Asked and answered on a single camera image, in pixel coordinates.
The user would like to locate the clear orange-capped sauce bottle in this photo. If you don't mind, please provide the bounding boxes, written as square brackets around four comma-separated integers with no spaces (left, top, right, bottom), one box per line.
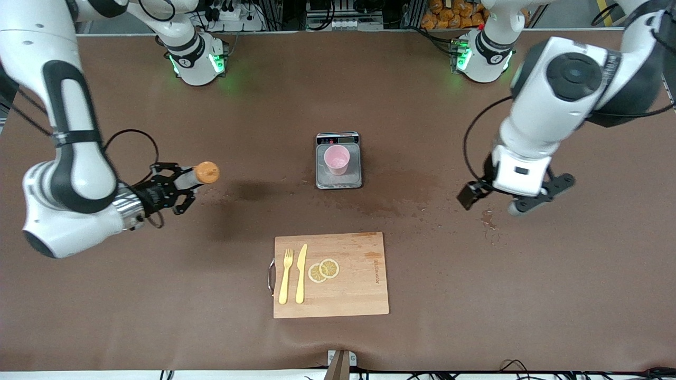
[175,161,220,192]

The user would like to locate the pink plastic cup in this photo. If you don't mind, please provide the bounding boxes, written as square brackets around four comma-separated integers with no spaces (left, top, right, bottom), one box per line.
[323,145,351,176]

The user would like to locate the yellow plastic fork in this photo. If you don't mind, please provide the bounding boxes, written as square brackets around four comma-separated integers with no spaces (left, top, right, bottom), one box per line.
[278,249,294,305]

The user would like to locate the grey digital kitchen scale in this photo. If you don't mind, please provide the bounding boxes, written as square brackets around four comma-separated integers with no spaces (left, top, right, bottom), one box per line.
[315,132,363,189]

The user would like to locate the yellow plastic knife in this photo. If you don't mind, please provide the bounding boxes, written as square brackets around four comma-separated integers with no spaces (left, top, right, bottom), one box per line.
[295,244,308,305]

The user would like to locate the wooden cutting board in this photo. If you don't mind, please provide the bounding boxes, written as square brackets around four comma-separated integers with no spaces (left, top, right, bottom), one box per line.
[268,232,390,319]

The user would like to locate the white power strip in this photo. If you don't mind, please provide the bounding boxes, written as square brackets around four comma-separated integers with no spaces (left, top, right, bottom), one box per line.
[209,4,265,31]

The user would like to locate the orange snack bags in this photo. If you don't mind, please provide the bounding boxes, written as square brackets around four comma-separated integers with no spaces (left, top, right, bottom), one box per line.
[421,0,489,30]

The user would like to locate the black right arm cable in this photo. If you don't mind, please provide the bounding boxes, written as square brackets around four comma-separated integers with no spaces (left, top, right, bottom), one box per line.
[103,129,159,186]

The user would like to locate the metal table edge bracket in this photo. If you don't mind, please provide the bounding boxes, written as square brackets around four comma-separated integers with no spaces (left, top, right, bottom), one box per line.
[326,349,358,380]

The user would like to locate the black floor cables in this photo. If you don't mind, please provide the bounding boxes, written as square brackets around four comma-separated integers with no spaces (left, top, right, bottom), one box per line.
[499,359,676,380]

